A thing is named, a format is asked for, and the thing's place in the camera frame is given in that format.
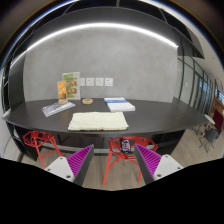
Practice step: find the red metal chair right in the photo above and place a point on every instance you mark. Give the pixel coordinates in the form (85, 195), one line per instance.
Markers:
(116, 155)

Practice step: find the red metal chair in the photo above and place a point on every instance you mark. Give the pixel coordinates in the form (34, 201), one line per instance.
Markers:
(37, 139)
(116, 155)

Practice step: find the smartphone on chair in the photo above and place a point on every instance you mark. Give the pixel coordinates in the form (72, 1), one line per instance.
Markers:
(125, 146)

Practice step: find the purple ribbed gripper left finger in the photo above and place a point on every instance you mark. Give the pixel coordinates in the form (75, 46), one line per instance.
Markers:
(74, 167)

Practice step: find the stack of white blue booklets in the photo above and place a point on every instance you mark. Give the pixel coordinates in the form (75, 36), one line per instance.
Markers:
(119, 104)

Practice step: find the curved ceiling light strip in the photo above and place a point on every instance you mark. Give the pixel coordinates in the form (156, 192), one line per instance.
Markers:
(96, 25)

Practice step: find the green menu stand sign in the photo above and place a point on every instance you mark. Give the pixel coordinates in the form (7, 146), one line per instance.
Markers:
(72, 81)

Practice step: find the grey brochure on table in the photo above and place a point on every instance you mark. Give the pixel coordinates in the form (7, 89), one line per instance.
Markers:
(56, 108)

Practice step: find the cream white towel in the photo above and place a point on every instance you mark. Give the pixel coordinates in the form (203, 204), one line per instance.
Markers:
(96, 121)

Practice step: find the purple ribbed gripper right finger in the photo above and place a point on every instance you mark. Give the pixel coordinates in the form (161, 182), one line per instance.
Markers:
(153, 165)

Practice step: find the round wooden coaster dish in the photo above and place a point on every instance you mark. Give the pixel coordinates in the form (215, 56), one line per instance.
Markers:
(87, 101)

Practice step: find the white wall socket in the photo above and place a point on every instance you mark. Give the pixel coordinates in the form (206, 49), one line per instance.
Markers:
(89, 81)
(82, 81)
(99, 81)
(108, 81)

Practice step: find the orange drink card stand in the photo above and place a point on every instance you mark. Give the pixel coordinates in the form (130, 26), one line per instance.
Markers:
(61, 88)

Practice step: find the small round white table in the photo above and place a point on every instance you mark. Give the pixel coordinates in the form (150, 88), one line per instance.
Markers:
(209, 119)

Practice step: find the red metal chair left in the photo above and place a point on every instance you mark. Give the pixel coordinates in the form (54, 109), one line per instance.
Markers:
(37, 139)

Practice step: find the dark background chair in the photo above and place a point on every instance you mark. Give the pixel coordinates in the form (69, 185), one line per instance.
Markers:
(208, 138)

